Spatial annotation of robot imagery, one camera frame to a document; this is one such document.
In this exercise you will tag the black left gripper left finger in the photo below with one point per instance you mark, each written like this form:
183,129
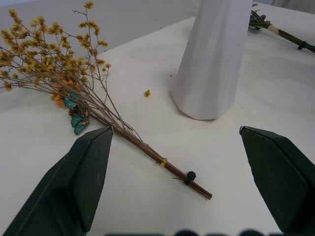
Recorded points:
66,186

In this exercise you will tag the white faceted vase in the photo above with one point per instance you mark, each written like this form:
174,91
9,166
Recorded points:
211,61

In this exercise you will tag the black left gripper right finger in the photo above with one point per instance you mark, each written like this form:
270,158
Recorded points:
283,177

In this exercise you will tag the fallen yellow flower bit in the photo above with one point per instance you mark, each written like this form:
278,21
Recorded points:
147,93

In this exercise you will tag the green stemmed flower bunch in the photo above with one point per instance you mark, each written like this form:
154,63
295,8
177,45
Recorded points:
273,29

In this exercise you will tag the yellow dried flower bunch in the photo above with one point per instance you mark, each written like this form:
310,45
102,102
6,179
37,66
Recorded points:
61,73

